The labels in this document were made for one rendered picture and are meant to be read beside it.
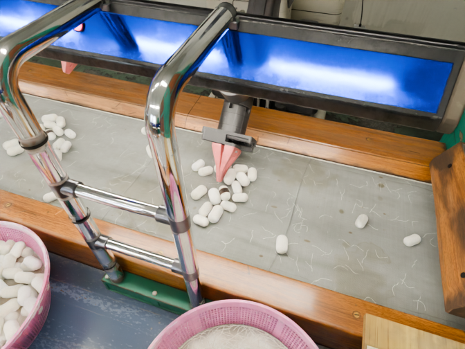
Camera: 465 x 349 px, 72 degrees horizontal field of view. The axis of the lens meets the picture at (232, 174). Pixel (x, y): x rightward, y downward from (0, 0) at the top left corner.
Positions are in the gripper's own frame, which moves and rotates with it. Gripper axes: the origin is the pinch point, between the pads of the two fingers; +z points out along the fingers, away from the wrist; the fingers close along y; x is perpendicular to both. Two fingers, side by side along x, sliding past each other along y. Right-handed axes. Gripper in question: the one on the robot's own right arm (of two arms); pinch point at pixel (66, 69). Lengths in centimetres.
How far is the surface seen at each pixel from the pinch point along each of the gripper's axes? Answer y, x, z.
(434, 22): 114, 163, -112
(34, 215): 12.7, -13.2, 30.2
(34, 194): 6.8, -8.0, 27.8
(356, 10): 64, 162, -114
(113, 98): 6.2, 10.2, 2.8
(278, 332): 59, -14, 36
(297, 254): 59, -5, 25
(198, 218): 40.8, -6.4, 23.8
